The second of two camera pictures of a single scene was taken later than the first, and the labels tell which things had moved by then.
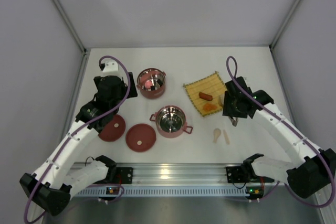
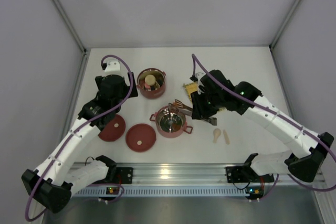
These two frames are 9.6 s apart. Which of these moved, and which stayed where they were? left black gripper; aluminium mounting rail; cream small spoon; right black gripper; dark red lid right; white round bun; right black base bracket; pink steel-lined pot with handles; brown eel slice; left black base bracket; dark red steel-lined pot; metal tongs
Moved: brown eel slice; right black gripper; metal tongs; white round bun
Stayed: aluminium mounting rail; pink steel-lined pot with handles; dark red lid right; cream small spoon; left black gripper; dark red steel-lined pot; right black base bracket; left black base bracket
